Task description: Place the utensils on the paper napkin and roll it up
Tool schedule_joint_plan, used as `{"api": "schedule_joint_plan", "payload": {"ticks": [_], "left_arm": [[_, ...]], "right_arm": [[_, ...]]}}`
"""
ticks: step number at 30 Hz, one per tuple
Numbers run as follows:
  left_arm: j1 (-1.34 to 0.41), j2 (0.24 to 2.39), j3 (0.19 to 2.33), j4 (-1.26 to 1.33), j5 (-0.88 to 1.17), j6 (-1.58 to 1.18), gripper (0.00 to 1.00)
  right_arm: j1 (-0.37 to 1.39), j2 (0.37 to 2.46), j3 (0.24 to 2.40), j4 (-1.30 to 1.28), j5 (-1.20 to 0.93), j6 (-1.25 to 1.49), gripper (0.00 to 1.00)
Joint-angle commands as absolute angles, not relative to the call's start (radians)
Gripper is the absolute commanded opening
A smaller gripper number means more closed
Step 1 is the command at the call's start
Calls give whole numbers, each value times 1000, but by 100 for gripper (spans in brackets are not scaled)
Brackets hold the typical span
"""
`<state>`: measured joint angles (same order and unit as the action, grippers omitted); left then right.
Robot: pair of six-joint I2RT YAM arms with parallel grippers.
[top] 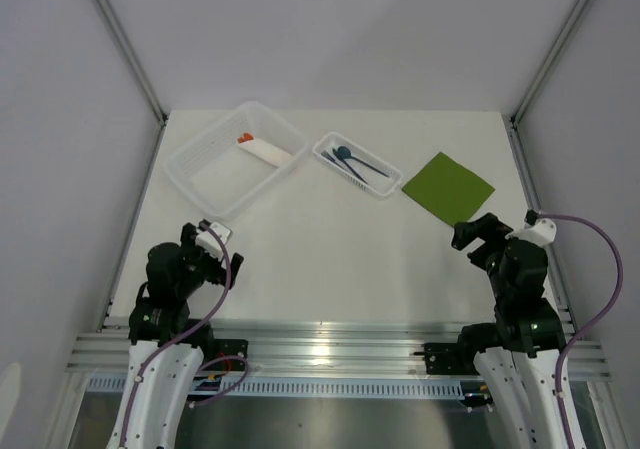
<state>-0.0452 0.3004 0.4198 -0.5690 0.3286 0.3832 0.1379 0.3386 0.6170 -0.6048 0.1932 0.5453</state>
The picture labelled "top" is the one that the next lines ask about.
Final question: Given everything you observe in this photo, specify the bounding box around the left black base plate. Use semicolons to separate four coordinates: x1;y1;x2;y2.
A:
203;339;249;373

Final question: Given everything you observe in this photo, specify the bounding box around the orange utensil in roll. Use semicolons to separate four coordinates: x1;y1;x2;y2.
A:
237;133;254;144

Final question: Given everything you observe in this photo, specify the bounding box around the small white plastic tray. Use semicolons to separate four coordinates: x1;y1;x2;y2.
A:
312;132;404;200

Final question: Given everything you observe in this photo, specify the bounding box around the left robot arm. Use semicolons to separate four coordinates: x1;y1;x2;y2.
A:
107;219;249;448

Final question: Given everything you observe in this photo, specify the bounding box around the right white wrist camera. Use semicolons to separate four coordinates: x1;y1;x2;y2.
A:
519;209;557;247

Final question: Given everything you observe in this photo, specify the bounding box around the white slotted cable duct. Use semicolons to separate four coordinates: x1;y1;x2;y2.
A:
85;374;494;399

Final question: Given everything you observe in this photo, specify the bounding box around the green paper napkin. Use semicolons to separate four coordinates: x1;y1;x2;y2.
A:
402;152;495;227

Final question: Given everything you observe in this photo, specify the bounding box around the aluminium front rail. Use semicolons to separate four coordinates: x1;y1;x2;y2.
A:
66;317;611;382

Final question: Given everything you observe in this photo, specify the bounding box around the large white plastic basket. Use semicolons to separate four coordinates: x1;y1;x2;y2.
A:
164;101;310;220

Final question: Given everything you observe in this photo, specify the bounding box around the blue plastic fork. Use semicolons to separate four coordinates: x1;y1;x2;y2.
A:
321;151;367;184

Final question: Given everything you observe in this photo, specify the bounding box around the aluminium frame post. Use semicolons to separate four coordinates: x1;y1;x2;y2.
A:
508;0;615;125
75;0;169;126

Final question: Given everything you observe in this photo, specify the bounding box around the blue plastic spoon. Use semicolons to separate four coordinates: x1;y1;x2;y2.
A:
333;146;388;177

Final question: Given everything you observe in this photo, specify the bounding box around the right aluminium frame post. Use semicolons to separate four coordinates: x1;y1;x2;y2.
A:
508;0;615;125

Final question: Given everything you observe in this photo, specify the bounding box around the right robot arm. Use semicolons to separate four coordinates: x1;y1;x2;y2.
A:
451;211;585;448

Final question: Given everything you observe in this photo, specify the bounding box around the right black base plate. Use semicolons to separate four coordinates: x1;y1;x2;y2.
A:
412;342;477;376

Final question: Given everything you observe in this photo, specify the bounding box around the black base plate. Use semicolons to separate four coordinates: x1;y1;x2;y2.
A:
203;339;249;373
412;342;477;376

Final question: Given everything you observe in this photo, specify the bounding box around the left aluminium frame post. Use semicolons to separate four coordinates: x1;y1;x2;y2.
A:
75;0;169;126

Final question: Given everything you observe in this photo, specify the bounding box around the blue plastic knife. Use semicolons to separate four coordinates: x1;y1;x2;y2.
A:
332;148;368;184

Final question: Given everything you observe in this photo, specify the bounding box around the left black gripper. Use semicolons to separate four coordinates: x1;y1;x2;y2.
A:
176;223;242;297

